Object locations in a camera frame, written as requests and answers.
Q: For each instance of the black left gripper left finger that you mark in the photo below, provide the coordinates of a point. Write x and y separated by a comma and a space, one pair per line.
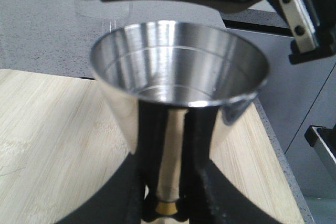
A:
119, 200

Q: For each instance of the metal framed object at right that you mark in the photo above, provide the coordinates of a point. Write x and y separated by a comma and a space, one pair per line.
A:
322, 140

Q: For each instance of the wooden cutting board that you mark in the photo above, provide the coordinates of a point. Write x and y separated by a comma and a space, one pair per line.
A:
60, 144

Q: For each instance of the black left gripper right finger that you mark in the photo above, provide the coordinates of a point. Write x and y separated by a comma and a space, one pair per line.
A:
212, 198

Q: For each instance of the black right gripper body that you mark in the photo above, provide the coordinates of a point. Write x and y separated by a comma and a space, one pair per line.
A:
312, 24

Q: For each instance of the steel double jigger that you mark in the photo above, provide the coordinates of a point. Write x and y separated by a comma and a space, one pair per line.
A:
175, 90

